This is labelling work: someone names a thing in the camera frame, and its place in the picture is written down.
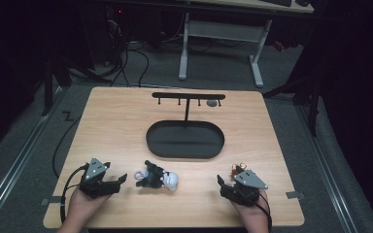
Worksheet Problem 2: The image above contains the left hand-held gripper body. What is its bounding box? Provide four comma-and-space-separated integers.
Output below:
79, 157, 118, 199

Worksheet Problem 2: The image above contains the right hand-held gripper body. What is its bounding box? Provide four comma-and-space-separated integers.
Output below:
220, 169, 269, 207

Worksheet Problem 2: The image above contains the red orange keychain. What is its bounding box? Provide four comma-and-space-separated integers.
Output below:
230, 162, 248, 180

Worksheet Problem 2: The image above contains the black and white plush keychain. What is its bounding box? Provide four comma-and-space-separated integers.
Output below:
133, 159, 180, 192

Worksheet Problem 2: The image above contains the person's left hand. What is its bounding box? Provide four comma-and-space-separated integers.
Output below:
69, 188, 112, 218

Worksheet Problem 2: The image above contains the person's right hand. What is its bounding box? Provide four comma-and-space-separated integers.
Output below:
232, 189, 270, 221

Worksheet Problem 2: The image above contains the grey tape piece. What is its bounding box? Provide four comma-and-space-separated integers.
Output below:
41, 195, 63, 207
285, 190, 306, 200

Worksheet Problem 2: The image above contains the black metal stand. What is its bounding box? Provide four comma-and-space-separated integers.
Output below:
261, 64, 322, 138
41, 52, 113, 117

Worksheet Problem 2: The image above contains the dark computer tower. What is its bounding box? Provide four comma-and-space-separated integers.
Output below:
103, 5, 129, 66

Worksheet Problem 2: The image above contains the desk with white metal legs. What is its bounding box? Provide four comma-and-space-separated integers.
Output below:
178, 0, 315, 88

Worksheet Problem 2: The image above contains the black keyboard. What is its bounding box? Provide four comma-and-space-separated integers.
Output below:
260, 0, 293, 8

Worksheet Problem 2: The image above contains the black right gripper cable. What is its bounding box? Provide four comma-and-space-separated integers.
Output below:
254, 193, 273, 233

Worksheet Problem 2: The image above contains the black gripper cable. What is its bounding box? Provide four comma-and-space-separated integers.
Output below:
59, 164, 89, 224
254, 193, 273, 233

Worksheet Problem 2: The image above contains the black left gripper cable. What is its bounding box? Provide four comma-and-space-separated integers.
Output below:
59, 164, 89, 224

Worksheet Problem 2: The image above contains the black floor cable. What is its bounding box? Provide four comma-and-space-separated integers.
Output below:
51, 116, 83, 180

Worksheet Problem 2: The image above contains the metal floor rail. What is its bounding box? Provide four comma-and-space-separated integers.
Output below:
0, 86, 64, 227
295, 106, 359, 233

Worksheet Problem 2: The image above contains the bundle of black floor cables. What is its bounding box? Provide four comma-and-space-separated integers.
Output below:
95, 40, 151, 89

